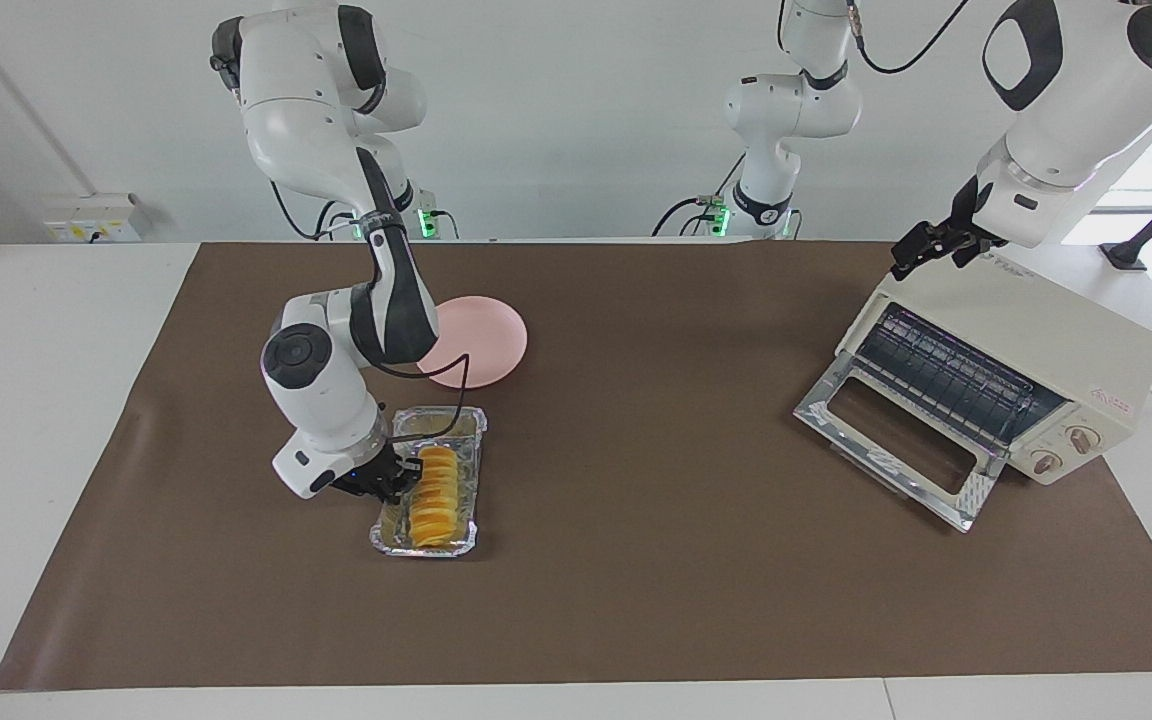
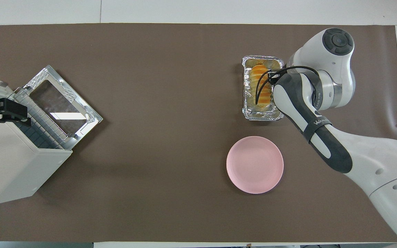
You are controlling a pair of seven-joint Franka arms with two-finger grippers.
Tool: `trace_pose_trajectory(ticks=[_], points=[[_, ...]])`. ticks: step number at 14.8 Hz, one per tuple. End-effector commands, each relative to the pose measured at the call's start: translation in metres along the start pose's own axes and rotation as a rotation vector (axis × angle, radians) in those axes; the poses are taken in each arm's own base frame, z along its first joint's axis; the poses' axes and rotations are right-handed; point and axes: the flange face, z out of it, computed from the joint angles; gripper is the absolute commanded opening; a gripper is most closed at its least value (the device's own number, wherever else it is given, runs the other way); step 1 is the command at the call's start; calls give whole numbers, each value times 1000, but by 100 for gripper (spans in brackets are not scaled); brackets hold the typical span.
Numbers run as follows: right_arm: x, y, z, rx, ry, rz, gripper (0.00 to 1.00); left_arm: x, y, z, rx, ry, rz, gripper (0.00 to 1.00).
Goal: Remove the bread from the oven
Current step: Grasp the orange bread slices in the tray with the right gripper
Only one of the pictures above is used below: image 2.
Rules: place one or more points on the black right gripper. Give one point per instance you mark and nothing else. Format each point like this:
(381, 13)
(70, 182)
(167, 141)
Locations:
(274, 76)

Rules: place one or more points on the golden sliced bread loaf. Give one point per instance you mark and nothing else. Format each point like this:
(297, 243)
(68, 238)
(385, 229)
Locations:
(266, 98)

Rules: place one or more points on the aluminium foil tray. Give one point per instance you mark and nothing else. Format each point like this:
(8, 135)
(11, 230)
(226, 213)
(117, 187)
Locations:
(246, 112)

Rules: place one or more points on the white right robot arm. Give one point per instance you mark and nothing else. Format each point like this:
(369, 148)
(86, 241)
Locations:
(364, 155)

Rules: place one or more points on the metal oven rack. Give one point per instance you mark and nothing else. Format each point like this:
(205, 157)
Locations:
(43, 127)

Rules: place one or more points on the glass oven door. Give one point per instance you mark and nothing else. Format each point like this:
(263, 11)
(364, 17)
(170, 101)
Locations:
(62, 103)

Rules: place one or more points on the white toaster oven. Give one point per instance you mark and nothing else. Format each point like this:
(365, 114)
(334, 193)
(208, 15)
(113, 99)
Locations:
(9, 165)

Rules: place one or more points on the pink round plate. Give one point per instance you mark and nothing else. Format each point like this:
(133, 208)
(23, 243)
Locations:
(254, 164)

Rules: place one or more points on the brown table mat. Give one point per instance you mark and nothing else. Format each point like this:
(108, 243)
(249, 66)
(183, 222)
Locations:
(171, 69)

